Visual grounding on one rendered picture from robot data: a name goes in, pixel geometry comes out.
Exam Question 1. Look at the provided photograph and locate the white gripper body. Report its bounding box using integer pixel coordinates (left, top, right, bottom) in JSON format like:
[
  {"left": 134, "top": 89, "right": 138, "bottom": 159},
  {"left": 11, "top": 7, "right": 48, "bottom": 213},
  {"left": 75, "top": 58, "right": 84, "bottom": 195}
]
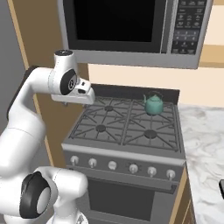
[{"left": 51, "top": 87, "right": 96, "bottom": 106}]

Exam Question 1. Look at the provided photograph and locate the white stove knob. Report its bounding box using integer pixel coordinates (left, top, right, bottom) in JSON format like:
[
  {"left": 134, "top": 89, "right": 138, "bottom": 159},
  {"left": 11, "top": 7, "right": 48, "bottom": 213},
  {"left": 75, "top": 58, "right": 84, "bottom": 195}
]
[
  {"left": 129, "top": 163, "right": 139, "bottom": 175},
  {"left": 70, "top": 155, "right": 80, "bottom": 166},
  {"left": 108, "top": 160, "right": 118, "bottom": 172},
  {"left": 88, "top": 157, "right": 98, "bottom": 169},
  {"left": 147, "top": 166, "right": 158, "bottom": 179},
  {"left": 165, "top": 169, "right": 177, "bottom": 181}
]

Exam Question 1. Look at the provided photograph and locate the grey gas stove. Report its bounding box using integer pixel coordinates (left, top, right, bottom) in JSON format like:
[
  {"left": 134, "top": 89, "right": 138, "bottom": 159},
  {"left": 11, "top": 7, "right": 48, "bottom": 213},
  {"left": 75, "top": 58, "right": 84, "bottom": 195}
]
[{"left": 60, "top": 83, "right": 188, "bottom": 224}]

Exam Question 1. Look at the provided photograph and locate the tall brown wooden cabinet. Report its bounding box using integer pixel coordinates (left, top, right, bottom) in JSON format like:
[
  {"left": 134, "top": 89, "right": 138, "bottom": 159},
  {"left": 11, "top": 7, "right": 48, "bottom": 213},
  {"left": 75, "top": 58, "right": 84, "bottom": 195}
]
[{"left": 6, "top": 0, "right": 90, "bottom": 170}]

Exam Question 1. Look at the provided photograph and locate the teal kettle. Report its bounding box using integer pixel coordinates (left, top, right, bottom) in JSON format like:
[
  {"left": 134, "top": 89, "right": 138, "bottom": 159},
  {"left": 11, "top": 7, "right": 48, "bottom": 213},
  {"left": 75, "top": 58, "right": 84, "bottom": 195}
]
[{"left": 142, "top": 90, "right": 165, "bottom": 116}]

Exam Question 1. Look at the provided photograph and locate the black glass microwave door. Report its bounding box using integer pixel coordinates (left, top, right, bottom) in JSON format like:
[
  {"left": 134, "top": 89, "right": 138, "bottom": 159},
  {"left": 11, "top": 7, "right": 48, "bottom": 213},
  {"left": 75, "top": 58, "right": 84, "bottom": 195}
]
[{"left": 62, "top": 0, "right": 170, "bottom": 54}]

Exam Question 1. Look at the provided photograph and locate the grey oven door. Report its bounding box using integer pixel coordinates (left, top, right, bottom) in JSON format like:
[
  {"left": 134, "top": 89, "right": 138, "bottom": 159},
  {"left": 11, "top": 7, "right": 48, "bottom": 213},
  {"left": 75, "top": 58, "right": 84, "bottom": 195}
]
[{"left": 76, "top": 174, "right": 179, "bottom": 224}]

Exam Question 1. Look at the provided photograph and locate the stainless steel microwave oven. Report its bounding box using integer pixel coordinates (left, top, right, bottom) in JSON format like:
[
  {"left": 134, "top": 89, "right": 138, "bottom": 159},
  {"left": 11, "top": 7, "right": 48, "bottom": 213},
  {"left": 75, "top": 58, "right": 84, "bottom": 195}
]
[{"left": 56, "top": 0, "right": 214, "bottom": 70}]

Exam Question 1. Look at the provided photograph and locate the wooden base cabinet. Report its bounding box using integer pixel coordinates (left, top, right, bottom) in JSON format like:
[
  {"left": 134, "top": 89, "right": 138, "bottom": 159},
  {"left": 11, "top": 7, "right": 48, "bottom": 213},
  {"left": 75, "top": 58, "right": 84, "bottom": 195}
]
[{"left": 169, "top": 165, "right": 197, "bottom": 224}]

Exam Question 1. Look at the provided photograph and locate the grey oven door handle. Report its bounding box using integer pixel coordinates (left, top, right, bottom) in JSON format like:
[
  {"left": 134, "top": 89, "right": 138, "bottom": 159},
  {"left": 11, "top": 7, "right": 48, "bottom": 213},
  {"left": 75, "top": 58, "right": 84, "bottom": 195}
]
[{"left": 66, "top": 164, "right": 179, "bottom": 194}]

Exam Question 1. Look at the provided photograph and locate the light wooden wall cabinet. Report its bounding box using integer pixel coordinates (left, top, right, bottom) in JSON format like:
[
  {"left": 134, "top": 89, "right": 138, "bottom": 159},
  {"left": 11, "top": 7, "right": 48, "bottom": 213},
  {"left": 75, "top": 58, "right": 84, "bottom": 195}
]
[{"left": 198, "top": 0, "right": 224, "bottom": 70}]

